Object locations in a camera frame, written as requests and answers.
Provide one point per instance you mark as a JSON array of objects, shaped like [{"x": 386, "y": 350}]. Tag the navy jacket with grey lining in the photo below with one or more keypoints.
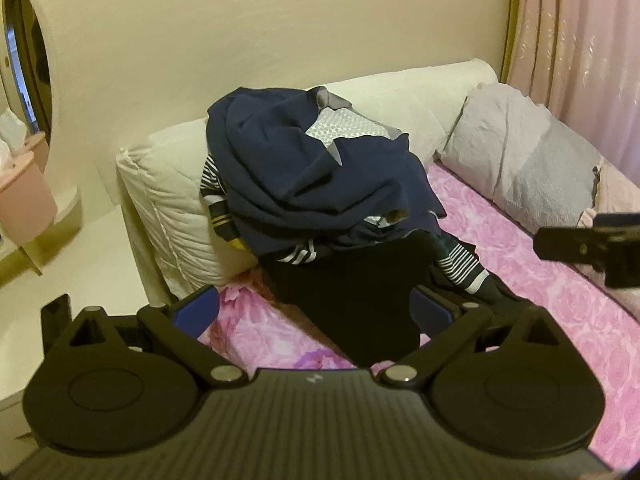
[{"x": 280, "y": 170}]

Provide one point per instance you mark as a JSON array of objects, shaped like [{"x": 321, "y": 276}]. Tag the round wall mirror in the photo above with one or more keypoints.
[{"x": 30, "y": 60}]

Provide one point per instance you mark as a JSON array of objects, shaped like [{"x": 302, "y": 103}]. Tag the pile of dark striped clothes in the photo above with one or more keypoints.
[{"x": 215, "y": 195}]

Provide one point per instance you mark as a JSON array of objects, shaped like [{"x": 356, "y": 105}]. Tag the pink curtain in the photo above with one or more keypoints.
[{"x": 575, "y": 35}]

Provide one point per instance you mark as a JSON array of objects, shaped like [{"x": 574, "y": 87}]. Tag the pink dressing table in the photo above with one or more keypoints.
[{"x": 22, "y": 195}]

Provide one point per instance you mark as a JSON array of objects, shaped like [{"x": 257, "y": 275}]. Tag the grey pillow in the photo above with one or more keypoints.
[{"x": 510, "y": 145}]

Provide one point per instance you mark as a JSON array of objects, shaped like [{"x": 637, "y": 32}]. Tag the pink and grey duvet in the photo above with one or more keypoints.
[{"x": 620, "y": 190}]

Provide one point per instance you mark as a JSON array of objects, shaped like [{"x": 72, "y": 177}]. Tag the pink floral bedsheet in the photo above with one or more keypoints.
[{"x": 525, "y": 260}]

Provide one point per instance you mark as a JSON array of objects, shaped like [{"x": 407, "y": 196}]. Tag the white tissue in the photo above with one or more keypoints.
[{"x": 9, "y": 132}]

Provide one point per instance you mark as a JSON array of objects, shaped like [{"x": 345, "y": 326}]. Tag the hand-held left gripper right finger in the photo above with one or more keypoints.
[{"x": 430, "y": 307}]

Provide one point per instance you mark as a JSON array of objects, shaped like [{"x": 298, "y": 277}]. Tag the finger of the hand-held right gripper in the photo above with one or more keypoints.
[{"x": 565, "y": 247}]

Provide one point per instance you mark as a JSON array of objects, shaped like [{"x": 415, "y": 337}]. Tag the black garment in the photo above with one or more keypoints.
[{"x": 350, "y": 290}]

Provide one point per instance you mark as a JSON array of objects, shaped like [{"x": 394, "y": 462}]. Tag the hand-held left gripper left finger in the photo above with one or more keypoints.
[{"x": 192, "y": 312}]

